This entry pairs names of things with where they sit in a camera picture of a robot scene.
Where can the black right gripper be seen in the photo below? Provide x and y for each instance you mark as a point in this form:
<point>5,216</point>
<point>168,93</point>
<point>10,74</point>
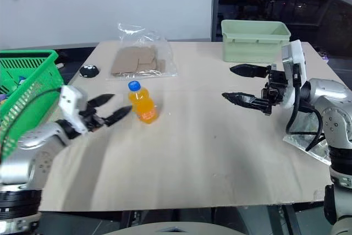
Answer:
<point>276,86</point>

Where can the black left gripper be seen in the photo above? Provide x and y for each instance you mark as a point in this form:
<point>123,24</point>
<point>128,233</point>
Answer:
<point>90,120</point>

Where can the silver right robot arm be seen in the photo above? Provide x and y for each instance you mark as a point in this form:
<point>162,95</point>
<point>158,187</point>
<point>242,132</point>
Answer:
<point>331,119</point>

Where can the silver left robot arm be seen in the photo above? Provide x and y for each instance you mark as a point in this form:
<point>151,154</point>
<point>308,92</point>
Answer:
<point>30,147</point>

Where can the green plastic shopping basket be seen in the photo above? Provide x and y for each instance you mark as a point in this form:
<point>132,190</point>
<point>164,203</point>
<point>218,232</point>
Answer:
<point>26,92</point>

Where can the packaged items inside basket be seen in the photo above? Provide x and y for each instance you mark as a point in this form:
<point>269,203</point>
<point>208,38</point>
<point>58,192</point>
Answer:
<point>11,86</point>

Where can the orange juice bottle blue cap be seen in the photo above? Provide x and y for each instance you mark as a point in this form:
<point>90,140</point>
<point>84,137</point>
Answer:
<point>143,103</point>

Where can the small black round object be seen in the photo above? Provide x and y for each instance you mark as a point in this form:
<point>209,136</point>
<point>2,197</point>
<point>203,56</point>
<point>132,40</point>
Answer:
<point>88,71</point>

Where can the pale green plastic bin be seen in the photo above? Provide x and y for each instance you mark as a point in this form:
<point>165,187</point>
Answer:
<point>254,41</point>

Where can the clear bag of brown cardboard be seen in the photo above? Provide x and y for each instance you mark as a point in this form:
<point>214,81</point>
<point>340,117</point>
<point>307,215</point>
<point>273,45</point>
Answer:
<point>143,56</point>

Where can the silver foil packet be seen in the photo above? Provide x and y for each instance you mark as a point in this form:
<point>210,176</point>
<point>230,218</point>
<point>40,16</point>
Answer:
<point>316,147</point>

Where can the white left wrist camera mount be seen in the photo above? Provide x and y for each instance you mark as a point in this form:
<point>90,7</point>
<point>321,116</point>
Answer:
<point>72,105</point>

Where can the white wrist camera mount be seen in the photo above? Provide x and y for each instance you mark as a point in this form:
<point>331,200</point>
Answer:
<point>72,105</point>
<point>295,61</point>

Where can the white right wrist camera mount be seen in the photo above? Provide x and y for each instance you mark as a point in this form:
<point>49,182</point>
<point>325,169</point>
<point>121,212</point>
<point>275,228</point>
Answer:
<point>295,61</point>

